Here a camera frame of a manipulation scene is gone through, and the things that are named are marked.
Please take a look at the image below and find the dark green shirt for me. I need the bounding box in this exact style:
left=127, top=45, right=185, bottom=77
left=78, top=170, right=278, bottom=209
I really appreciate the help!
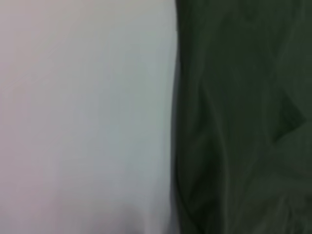
left=170, top=0, right=312, bottom=234

